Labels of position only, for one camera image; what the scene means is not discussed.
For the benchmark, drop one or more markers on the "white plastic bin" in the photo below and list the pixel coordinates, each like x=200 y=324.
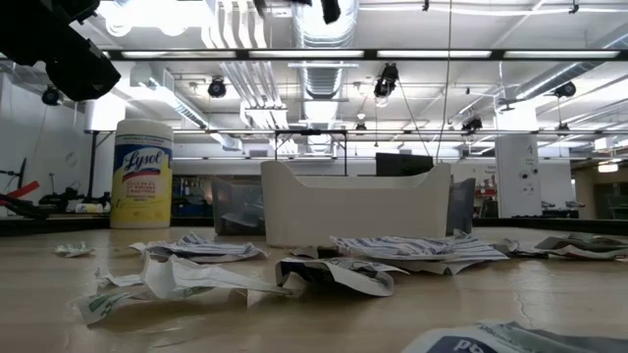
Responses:
x=353 y=211

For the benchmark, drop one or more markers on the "thin white crumpled packet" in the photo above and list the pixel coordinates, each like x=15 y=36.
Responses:
x=120 y=280

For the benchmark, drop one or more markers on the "green striped strip packet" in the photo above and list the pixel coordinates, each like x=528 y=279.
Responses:
x=103 y=304
x=73 y=250

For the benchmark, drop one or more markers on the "silver ventilation duct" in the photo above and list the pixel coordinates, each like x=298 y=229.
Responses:
x=321 y=78

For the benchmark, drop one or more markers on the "black hanging camera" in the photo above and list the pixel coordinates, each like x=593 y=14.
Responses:
x=387 y=78

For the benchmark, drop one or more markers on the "black table frame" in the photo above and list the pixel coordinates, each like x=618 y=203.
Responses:
x=49 y=223

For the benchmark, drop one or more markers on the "grey translucent plastic bin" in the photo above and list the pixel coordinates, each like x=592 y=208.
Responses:
x=461 y=211
x=235 y=196

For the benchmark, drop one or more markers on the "black background robot arm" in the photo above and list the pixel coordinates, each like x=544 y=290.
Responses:
x=64 y=198

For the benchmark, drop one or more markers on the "white pillar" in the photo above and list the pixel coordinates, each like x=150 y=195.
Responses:
x=517 y=176

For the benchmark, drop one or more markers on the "ceiling light panel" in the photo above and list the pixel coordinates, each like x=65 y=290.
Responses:
x=608 y=167

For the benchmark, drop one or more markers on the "Lysol wipes canister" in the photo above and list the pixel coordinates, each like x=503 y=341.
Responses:
x=142 y=196

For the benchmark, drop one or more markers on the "black monitor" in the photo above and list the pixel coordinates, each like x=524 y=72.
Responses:
x=402 y=165

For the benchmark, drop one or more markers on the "plain white packet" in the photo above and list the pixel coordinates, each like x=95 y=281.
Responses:
x=441 y=267

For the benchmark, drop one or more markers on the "blue striped bandage packet pile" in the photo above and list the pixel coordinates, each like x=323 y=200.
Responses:
x=382 y=247

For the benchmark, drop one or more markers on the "red tool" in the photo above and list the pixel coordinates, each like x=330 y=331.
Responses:
x=24 y=190

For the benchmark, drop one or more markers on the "black ceiling camera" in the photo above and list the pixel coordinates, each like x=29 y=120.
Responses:
x=217 y=88
x=51 y=95
x=472 y=125
x=565 y=89

